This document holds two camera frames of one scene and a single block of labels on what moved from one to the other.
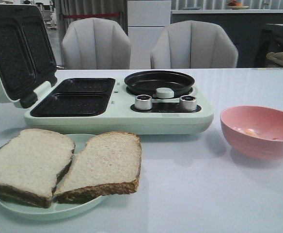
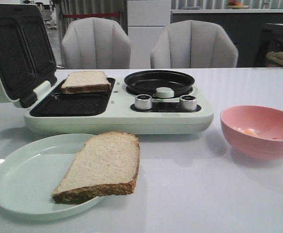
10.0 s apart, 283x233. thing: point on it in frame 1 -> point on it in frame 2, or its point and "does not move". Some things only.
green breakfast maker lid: [20, 57] does not move
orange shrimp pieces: [252, 132] does not move
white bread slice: [26, 168] -> [86, 82]
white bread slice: [110, 164] does not move
